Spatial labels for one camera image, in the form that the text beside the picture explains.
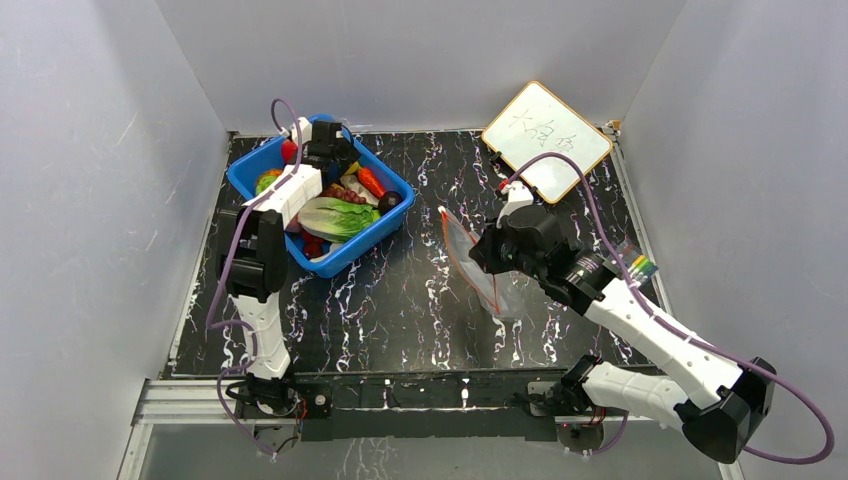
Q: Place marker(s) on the blue plastic bin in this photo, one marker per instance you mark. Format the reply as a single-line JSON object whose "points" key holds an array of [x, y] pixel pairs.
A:
{"points": [[371, 232]]}

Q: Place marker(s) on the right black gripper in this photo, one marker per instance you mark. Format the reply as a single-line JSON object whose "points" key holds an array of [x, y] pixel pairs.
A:
{"points": [[490, 252]]}

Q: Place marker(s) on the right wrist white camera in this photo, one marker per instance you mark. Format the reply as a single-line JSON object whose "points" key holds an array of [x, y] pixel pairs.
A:
{"points": [[517, 195]]}

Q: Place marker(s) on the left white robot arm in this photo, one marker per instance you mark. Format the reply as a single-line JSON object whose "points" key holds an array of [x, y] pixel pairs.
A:
{"points": [[253, 262]]}

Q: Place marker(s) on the green toy lettuce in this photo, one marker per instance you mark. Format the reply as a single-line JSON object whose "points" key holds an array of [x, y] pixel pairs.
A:
{"points": [[336, 220]]}

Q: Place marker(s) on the white dry-erase board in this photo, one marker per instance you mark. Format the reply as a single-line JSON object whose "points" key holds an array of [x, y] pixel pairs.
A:
{"points": [[536, 122]]}

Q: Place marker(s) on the dark toy plum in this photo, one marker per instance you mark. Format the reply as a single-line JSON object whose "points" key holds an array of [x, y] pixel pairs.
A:
{"points": [[388, 201]]}

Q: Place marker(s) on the red toy pomegranate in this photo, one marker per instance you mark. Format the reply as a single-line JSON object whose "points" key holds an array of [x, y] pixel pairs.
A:
{"points": [[289, 150]]}

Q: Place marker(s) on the pack of coloured markers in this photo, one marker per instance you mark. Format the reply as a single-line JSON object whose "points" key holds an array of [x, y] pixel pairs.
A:
{"points": [[639, 266]]}

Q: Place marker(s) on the green toy custard apple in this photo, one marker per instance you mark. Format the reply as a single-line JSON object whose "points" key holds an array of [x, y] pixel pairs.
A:
{"points": [[266, 179]]}

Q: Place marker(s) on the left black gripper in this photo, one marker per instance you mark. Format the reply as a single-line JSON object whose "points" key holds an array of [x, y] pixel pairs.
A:
{"points": [[346, 158]]}

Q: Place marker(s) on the wrist white camera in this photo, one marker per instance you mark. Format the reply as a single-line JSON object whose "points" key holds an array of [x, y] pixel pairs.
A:
{"points": [[301, 132], [517, 195]]}

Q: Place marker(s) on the clear zip top bag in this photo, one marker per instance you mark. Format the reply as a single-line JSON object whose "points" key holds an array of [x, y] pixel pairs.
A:
{"points": [[496, 293]]}

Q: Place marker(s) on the toy purple grapes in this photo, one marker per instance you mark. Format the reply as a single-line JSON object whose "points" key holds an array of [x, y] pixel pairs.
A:
{"points": [[343, 194]]}

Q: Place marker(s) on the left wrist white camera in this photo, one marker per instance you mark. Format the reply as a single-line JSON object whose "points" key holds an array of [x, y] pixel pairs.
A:
{"points": [[301, 132]]}

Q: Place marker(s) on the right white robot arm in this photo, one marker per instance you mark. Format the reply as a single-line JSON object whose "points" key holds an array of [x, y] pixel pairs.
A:
{"points": [[716, 403]]}

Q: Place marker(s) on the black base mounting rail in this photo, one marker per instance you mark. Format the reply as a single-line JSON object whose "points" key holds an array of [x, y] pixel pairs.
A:
{"points": [[420, 404]]}

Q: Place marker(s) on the toy carrot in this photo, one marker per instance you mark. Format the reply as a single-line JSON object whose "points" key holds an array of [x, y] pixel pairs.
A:
{"points": [[369, 180]]}

